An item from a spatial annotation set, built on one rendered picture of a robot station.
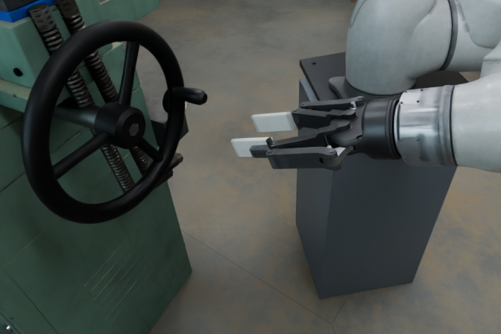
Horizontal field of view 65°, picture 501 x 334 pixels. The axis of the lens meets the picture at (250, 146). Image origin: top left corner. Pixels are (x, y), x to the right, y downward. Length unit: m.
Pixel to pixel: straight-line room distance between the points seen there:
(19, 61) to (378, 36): 0.60
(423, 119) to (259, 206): 1.12
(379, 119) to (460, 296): 1.00
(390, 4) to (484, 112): 0.41
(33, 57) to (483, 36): 0.74
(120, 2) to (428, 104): 0.57
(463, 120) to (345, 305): 0.93
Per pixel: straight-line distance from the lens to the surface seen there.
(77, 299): 0.96
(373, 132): 0.47
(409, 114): 0.45
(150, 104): 0.97
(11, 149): 0.71
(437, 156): 0.46
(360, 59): 0.84
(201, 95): 0.61
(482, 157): 0.45
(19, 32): 0.57
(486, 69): 0.60
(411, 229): 1.13
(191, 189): 1.60
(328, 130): 0.50
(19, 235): 0.78
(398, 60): 0.83
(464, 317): 1.37
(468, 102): 0.45
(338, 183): 0.89
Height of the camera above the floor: 1.13
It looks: 40 degrees down
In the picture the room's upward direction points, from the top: 4 degrees counter-clockwise
